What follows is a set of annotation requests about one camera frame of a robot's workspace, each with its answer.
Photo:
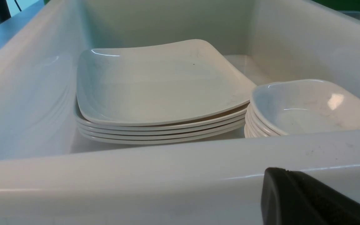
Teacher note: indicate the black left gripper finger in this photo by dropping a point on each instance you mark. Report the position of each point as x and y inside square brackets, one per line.
[295, 198]

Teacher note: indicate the top stacked white square plate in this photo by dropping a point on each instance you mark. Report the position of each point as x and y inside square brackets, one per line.
[162, 84]

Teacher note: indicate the bottom stacked white plate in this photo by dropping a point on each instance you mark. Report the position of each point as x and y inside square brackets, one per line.
[166, 139]

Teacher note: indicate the lower stacked small white bowls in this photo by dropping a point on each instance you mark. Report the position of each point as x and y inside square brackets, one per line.
[255, 127]

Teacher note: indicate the top stacked small white bowl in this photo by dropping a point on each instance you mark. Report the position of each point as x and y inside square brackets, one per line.
[306, 106]

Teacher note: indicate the green cloth backdrop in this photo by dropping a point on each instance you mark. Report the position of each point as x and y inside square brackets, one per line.
[341, 5]

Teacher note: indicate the large white plastic bin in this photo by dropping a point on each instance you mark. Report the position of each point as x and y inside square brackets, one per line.
[50, 174]

